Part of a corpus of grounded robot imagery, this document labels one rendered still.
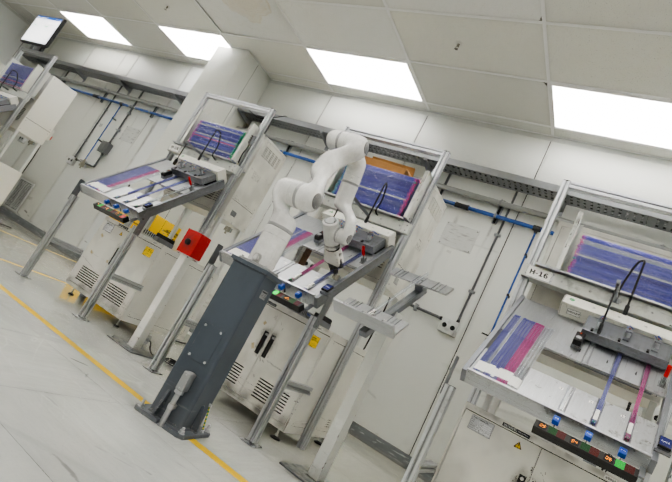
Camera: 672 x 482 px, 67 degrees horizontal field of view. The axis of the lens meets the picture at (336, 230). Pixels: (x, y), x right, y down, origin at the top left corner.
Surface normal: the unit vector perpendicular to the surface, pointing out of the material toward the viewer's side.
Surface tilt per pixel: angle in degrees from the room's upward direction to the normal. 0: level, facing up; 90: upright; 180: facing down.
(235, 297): 90
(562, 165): 90
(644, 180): 90
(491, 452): 90
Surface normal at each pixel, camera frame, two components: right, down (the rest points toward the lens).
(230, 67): -0.40, -0.40
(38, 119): 0.80, 0.30
